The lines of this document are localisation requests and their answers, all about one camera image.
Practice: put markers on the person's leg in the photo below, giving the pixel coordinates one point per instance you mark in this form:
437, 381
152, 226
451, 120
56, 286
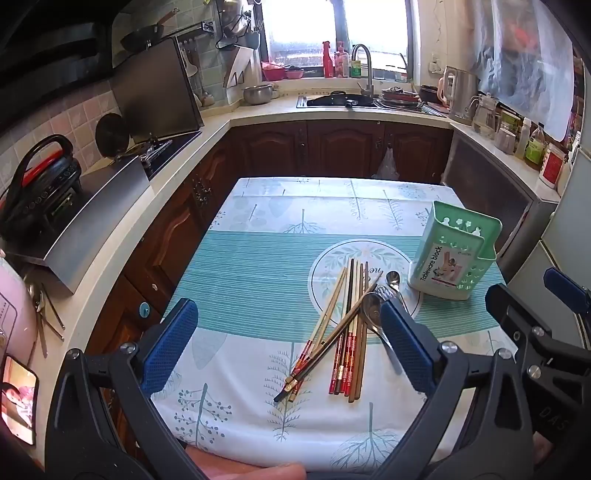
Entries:
249, 471

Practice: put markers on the pink appliance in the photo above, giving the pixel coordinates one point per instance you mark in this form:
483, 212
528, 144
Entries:
13, 318

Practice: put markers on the kitchen sink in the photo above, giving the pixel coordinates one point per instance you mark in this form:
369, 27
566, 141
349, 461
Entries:
323, 102

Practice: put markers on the white refrigerator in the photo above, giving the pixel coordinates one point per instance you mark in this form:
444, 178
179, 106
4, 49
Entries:
570, 230

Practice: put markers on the clear plastic bag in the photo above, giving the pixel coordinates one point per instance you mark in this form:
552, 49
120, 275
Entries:
387, 165

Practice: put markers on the green label bottle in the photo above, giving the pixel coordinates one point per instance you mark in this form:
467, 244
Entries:
535, 146

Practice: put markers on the glass jar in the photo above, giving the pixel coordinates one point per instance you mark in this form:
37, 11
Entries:
505, 139

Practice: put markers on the small metal spoon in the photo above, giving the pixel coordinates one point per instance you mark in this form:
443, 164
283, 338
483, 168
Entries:
393, 277

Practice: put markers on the white wall socket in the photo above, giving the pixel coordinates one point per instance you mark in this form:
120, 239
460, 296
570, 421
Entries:
434, 67

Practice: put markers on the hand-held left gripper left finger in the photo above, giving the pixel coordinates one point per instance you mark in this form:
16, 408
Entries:
171, 344

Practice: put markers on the green plastic utensil holder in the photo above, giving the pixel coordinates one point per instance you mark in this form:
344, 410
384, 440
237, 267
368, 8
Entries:
443, 258

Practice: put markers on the bundle of chopsticks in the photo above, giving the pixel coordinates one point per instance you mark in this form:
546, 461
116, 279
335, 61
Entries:
317, 350

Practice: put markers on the red plastic basin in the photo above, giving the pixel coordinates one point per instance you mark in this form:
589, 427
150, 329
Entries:
273, 70

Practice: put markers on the gas stove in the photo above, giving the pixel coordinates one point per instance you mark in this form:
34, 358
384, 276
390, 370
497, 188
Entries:
173, 147

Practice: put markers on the white plastic bottle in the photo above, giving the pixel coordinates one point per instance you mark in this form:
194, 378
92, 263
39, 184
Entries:
523, 138

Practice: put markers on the blue cabinet hook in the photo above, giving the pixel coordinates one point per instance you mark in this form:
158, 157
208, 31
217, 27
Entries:
144, 310

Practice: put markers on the stainless electric kettle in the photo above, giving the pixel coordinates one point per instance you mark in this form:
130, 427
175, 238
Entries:
461, 94

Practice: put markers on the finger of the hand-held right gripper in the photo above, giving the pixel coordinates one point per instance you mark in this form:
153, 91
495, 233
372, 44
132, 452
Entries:
508, 307
565, 287

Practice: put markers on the steel counter shelf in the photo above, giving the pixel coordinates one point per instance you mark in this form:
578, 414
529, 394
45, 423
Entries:
97, 217

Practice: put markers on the steel pot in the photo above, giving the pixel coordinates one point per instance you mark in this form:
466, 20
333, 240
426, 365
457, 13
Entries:
257, 94

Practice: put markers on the kitchen window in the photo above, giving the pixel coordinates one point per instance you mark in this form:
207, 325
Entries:
332, 25

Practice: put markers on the steel kitchen faucet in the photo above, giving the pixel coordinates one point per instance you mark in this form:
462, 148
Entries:
364, 69

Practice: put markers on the black stove splash guard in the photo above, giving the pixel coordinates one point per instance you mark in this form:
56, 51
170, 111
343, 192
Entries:
157, 87

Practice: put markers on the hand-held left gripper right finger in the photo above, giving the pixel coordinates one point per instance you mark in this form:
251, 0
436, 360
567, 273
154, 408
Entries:
406, 344

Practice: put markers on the leaf print teal tablecloth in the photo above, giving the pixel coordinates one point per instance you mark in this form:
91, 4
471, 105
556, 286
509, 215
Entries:
258, 258

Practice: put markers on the stack of dishes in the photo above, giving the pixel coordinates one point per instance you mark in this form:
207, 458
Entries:
401, 97

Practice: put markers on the grey metal appliance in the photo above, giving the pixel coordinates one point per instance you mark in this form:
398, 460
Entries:
494, 194

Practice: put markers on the pink soap bottle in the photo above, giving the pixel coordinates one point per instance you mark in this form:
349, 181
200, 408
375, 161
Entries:
341, 61

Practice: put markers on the red label jar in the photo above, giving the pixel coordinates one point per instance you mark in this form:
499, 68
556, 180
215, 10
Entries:
553, 167

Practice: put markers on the steel spoon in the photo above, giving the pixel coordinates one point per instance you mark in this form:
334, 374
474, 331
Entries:
39, 309

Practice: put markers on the glass pitcher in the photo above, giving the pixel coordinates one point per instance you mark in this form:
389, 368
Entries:
485, 116

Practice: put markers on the black round pot lid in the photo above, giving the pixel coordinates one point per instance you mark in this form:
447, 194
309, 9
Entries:
111, 134

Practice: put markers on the black frying pan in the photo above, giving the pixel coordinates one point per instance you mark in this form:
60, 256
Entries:
145, 33

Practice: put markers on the smartphone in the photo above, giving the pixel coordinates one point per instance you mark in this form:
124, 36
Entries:
21, 399

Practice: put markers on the red spray bottle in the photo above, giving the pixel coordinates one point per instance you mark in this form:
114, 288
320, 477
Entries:
328, 60

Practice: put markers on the black range hood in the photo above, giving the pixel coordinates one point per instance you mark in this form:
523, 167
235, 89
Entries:
46, 41

